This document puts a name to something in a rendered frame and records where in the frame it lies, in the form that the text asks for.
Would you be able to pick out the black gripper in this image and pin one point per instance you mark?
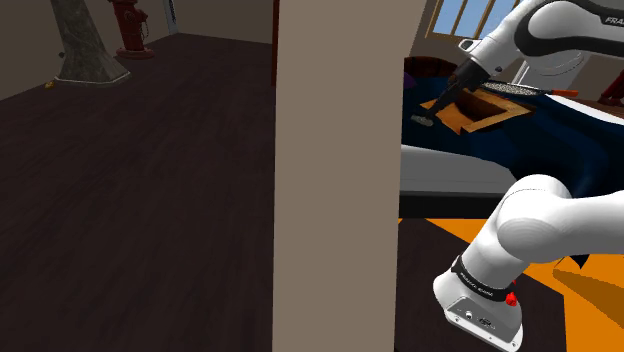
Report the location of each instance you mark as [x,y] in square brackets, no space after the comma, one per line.
[470,75]

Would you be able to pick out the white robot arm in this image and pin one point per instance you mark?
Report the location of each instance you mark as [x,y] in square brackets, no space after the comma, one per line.
[531,229]

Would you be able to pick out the open brown cardboard box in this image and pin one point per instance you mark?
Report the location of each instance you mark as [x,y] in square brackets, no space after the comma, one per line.
[451,115]

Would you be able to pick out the small grey flat bar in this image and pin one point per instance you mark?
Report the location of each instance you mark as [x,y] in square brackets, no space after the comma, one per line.
[422,120]

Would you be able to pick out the purple pillow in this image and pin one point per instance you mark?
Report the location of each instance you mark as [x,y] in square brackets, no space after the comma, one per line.
[409,80]

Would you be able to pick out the orange rug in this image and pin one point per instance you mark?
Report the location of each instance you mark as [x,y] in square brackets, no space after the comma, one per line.
[597,322]

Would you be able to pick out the red hydrant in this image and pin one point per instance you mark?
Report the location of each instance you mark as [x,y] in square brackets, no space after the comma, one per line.
[130,29]

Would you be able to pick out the window with wooden frame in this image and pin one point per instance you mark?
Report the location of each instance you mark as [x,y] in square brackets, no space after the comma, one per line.
[467,18]

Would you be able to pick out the grey stone pedestal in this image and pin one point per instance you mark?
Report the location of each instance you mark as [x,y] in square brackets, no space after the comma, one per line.
[80,44]

